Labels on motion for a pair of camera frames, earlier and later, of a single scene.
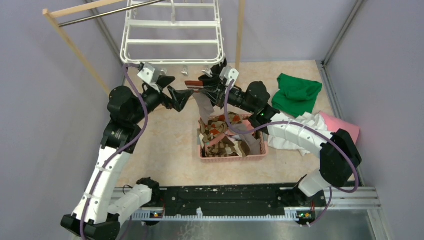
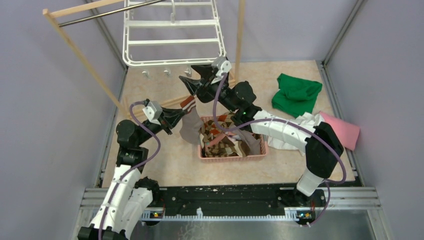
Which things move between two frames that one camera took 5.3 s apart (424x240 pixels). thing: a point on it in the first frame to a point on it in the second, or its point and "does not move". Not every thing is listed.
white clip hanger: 165,33 does not move
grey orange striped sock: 204,103 to 192,125
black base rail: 288,196 does not move
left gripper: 179,97 to 172,116
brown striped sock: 226,147 does not move
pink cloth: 333,124 does not move
